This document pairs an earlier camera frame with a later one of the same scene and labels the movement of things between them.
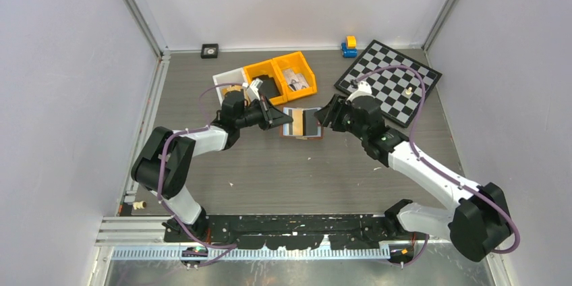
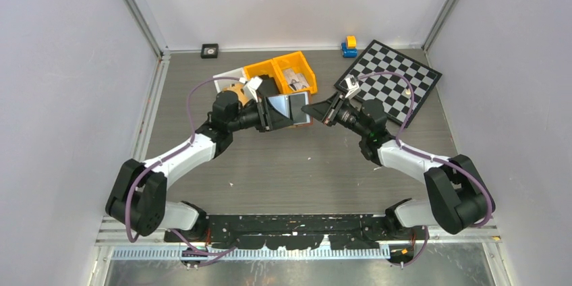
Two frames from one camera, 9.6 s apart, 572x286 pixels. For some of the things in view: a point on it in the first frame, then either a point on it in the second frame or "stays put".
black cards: (268, 87) stays put
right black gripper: (330, 111) stays put
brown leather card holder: (305, 125) → (291, 106)
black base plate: (287, 231) stays put
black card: (309, 123) → (297, 102)
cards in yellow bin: (295, 81) stays put
